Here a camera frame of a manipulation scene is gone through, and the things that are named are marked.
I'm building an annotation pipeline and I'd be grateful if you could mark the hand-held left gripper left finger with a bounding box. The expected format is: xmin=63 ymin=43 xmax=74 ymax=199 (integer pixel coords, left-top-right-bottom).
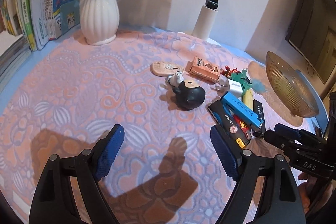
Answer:
xmin=28 ymin=124 xmax=125 ymax=224

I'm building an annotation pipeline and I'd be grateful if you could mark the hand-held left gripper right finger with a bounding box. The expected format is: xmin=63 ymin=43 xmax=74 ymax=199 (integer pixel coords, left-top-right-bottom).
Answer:
xmin=210 ymin=125 xmax=306 ymax=224

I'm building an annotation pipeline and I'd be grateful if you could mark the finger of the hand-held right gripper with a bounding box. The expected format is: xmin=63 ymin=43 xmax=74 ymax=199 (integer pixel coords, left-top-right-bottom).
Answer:
xmin=264 ymin=130 xmax=300 ymax=155
xmin=274 ymin=124 xmax=324 ymax=144

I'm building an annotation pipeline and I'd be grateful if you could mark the red lighter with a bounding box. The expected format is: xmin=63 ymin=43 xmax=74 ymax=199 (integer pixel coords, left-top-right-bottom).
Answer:
xmin=233 ymin=115 xmax=252 ymax=141

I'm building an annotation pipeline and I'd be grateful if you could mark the blue stapler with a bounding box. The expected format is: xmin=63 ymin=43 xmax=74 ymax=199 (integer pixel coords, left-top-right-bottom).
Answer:
xmin=220 ymin=91 xmax=264 ymax=128

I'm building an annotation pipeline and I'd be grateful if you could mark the amber glass bowl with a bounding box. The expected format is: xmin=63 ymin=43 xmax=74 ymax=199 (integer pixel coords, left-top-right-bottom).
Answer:
xmin=266 ymin=51 xmax=320 ymax=118

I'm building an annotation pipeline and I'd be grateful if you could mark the yellow stick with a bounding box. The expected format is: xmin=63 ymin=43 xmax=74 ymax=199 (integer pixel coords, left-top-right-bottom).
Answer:
xmin=242 ymin=89 xmax=254 ymax=110

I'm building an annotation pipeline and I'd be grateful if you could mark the black round head figurine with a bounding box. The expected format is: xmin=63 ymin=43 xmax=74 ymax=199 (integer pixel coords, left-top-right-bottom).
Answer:
xmin=175 ymin=79 xmax=206 ymax=110

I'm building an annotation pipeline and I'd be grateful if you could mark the small white dog figure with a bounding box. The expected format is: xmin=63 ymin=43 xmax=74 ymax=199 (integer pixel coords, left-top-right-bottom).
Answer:
xmin=167 ymin=70 xmax=184 ymax=86

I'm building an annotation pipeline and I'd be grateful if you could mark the person's right hand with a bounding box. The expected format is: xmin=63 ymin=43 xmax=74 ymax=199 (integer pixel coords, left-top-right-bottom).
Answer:
xmin=298 ymin=172 xmax=318 ymax=211

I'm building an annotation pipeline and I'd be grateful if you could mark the white charger plug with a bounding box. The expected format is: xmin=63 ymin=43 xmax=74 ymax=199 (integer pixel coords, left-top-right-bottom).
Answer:
xmin=217 ymin=79 xmax=243 ymax=98

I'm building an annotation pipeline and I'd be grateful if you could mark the green translucent figure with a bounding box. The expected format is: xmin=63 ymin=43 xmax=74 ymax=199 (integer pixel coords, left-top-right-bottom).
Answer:
xmin=231 ymin=68 xmax=252 ymax=88

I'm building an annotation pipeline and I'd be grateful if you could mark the pink patterned tablecloth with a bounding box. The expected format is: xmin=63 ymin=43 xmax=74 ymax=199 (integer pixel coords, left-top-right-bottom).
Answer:
xmin=0 ymin=27 xmax=323 ymax=224

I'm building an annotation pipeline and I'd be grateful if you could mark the small red figure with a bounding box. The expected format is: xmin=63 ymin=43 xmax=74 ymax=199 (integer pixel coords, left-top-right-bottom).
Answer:
xmin=220 ymin=66 xmax=238 ymax=77

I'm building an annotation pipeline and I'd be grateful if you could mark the small orange box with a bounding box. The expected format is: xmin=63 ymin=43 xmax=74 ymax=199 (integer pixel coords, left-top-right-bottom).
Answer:
xmin=186 ymin=56 xmax=221 ymax=83

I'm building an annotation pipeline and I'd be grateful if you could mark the black framed monitor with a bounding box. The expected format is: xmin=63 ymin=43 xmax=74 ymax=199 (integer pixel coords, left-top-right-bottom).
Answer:
xmin=285 ymin=0 xmax=336 ymax=85

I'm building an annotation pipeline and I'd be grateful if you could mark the white ribbed vase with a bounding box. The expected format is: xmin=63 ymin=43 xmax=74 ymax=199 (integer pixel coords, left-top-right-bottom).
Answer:
xmin=79 ymin=0 xmax=120 ymax=45

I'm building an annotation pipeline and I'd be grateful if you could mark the stack of magazines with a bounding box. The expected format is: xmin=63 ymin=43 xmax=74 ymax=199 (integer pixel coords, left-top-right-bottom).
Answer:
xmin=0 ymin=35 xmax=32 ymax=77

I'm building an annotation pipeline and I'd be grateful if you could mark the row of books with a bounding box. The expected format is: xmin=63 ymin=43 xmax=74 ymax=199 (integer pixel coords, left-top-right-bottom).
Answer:
xmin=0 ymin=0 xmax=82 ymax=51

